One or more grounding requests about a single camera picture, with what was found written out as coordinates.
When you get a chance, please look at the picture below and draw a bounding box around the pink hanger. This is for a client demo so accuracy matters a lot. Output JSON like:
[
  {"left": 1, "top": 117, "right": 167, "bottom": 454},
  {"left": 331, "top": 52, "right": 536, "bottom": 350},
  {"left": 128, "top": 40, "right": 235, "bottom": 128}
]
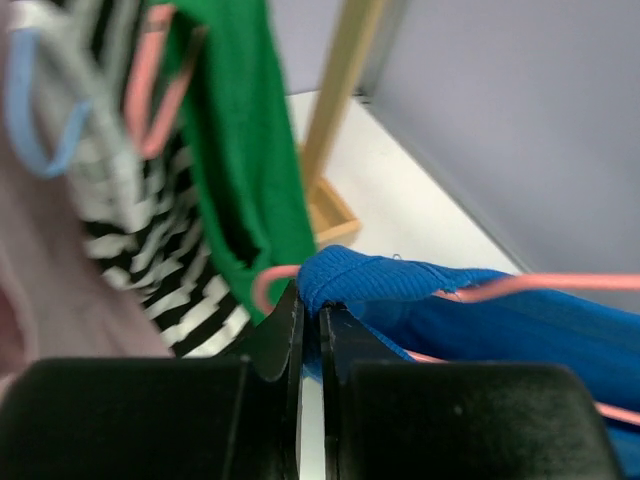
[
  {"left": 124, "top": 3, "right": 207, "bottom": 159},
  {"left": 251, "top": 265, "right": 639, "bottom": 427}
]

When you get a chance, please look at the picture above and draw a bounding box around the mauve pink tank top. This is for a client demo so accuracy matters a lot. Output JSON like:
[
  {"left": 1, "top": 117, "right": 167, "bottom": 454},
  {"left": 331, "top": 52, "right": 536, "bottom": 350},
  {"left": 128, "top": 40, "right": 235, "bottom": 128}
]
[{"left": 1, "top": 1, "right": 169, "bottom": 384}]

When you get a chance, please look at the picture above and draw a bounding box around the wooden clothes rack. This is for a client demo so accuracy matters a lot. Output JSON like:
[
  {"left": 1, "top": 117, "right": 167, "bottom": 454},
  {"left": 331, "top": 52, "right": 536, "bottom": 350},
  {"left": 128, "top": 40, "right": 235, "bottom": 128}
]
[{"left": 301, "top": 0, "right": 386, "bottom": 248}]

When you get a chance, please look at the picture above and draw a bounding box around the black white striped tank top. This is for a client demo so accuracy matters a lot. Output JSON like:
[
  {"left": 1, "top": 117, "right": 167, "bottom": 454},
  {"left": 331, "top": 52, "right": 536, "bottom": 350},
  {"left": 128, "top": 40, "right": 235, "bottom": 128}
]
[{"left": 10, "top": 1, "right": 251, "bottom": 357}]

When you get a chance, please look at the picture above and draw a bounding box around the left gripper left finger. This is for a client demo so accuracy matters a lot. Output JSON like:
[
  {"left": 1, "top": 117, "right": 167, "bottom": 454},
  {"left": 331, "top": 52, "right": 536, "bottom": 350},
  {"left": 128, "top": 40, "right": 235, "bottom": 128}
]
[{"left": 1, "top": 285, "right": 304, "bottom": 479}]

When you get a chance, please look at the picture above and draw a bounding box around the light blue wire hanger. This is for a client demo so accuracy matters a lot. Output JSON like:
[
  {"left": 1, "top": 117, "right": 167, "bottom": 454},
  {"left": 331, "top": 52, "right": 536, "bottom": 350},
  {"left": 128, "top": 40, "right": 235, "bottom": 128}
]
[{"left": 3, "top": 28, "right": 91, "bottom": 179}]

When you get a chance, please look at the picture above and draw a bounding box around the green tank top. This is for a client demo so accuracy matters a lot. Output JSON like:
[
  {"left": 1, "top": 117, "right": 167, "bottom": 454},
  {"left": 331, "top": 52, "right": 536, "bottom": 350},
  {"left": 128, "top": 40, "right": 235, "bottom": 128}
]
[{"left": 163, "top": 1, "right": 316, "bottom": 324}]

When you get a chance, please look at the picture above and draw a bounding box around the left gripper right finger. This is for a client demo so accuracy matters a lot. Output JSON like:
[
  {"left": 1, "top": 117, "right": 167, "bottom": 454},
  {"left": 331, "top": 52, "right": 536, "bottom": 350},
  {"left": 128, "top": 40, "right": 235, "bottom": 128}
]
[{"left": 319, "top": 306, "right": 624, "bottom": 479}]

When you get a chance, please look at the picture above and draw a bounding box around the blue tank top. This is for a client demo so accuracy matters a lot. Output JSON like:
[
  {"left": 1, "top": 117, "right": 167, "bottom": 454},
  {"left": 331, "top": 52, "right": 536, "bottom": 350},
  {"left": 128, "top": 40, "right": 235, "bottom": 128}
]
[{"left": 298, "top": 244, "right": 640, "bottom": 480}]

